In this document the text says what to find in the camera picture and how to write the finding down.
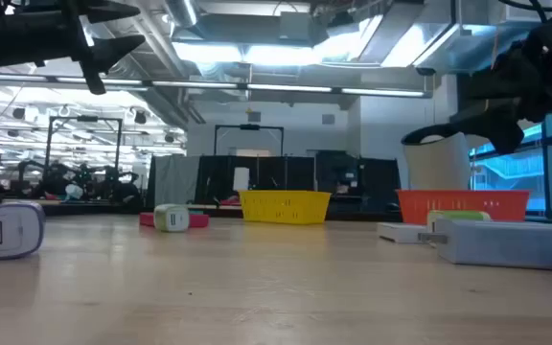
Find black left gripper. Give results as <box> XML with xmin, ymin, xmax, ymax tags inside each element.
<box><xmin>16</xmin><ymin>0</ymin><xmax>147</xmax><ymax>96</ymax></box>

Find green white plug charger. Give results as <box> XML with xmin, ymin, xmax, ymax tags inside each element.
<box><xmin>426</xmin><ymin>209</ymin><xmax>493</xmax><ymax>234</ymax></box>

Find lilac charger with prongs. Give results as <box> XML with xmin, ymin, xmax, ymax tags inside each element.
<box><xmin>418</xmin><ymin>218</ymin><xmax>552</xmax><ymax>270</ymax></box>

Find white box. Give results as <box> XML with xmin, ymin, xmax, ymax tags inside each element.
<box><xmin>376</xmin><ymin>221</ymin><xmax>433</xmax><ymax>244</ymax></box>

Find green-rimmed white USB charger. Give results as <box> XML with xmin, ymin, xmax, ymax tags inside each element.
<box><xmin>153</xmin><ymin>203</ymin><xmax>191</xmax><ymax>234</ymax></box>

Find red block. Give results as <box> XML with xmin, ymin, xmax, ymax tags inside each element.
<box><xmin>139</xmin><ymin>212</ymin><xmax>210</xmax><ymax>229</ymax></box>

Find purple-rimmed white USB charger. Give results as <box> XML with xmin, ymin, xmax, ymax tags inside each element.
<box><xmin>0</xmin><ymin>200</ymin><xmax>46</xmax><ymax>262</ymax></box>

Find white cup with black rim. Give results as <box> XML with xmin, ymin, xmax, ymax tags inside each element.
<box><xmin>401</xmin><ymin>123</ymin><xmax>472</xmax><ymax>192</ymax></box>

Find orange plastic basket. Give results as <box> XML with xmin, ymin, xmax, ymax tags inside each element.
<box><xmin>395</xmin><ymin>189</ymin><xmax>531</xmax><ymax>226</ymax></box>

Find black cabinet partition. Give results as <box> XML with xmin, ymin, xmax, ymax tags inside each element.
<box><xmin>314</xmin><ymin>150</ymin><xmax>402</xmax><ymax>215</ymax></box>

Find background black robot arms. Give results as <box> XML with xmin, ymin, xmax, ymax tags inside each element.
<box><xmin>16</xmin><ymin>160</ymin><xmax>141</xmax><ymax>205</ymax></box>

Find grey cloth partition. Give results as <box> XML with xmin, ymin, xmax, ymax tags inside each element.
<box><xmin>146</xmin><ymin>153</ymin><xmax>201</xmax><ymax>208</ymax></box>

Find bright ceiling light panel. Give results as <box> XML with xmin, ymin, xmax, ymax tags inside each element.
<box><xmin>172</xmin><ymin>40</ymin><xmax>373</xmax><ymax>67</ymax></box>

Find long ceiling light strip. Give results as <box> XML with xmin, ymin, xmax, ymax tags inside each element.
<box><xmin>0</xmin><ymin>74</ymin><xmax>426</xmax><ymax>100</ymax></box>

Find grey ceiling box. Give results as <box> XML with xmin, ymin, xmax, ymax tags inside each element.
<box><xmin>278</xmin><ymin>11</ymin><xmax>313</xmax><ymax>42</ymax></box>

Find white paper sheet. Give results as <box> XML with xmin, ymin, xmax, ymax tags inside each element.
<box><xmin>232</xmin><ymin>166</ymin><xmax>251</xmax><ymax>193</ymax></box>

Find black curtain partition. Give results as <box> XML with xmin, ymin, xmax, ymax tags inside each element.
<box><xmin>194</xmin><ymin>152</ymin><xmax>316</xmax><ymax>205</ymax></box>

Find yellow plastic basket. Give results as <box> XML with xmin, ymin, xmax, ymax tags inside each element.
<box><xmin>238</xmin><ymin>190</ymin><xmax>333</xmax><ymax>225</ymax></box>

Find blue glass window wall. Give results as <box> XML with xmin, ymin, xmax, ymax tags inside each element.
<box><xmin>467</xmin><ymin>109</ymin><xmax>552</xmax><ymax>215</ymax></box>

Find tall black gantry frame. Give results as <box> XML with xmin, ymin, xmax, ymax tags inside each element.
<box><xmin>44</xmin><ymin>115</ymin><xmax>124</xmax><ymax>193</ymax></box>

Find rectangular silver air duct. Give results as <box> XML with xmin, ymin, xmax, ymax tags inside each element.
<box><xmin>356</xmin><ymin>0</ymin><xmax>459</xmax><ymax>68</ymax></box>

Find small black gantry frame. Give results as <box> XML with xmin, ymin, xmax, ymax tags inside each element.
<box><xmin>213</xmin><ymin>124</ymin><xmax>286</xmax><ymax>157</ymax></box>

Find black table frame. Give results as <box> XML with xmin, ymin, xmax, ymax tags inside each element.
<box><xmin>40</xmin><ymin>203</ymin><xmax>404</xmax><ymax>222</ymax></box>

